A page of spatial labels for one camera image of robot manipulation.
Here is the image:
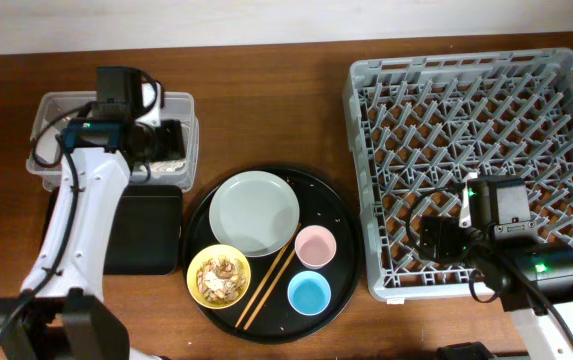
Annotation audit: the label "clear plastic waste bin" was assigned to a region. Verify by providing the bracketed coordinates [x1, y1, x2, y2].
[26, 91, 200, 193]

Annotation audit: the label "wooden chopstick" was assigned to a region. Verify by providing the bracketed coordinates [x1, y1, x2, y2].
[234, 222, 303, 329]
[243, 248, 296, 330]

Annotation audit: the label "black square food-waste tray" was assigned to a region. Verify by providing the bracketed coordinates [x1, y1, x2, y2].
[45, 184, 185, 277]

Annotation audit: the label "round black serving tray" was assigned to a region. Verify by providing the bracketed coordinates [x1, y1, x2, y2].
[181, 165, 364, 345]

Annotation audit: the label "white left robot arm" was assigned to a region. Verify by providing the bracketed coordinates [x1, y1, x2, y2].
[0, 118, 183, 359]

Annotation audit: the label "blue plastic cup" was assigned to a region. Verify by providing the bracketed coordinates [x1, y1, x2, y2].
[287, 271, 332, 316]

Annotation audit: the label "grey plastic dishwasher rack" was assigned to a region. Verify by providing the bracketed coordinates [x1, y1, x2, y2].
[343, 48, 573, 303]

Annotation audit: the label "pale green plate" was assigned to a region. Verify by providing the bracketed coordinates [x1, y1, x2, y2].
[209, 170, 300, 257]

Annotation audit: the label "food scraps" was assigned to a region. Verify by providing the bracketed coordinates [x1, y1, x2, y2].
[196, 256, 246, 305]

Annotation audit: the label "pink plastic cup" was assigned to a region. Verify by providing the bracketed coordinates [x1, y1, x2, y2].
[295, 225, 337, 270]

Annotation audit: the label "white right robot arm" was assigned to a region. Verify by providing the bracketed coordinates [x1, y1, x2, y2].
[419, 216, 573, 359]

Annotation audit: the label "yellow bowl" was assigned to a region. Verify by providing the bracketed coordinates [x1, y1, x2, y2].
[185, 244, 252, 310]

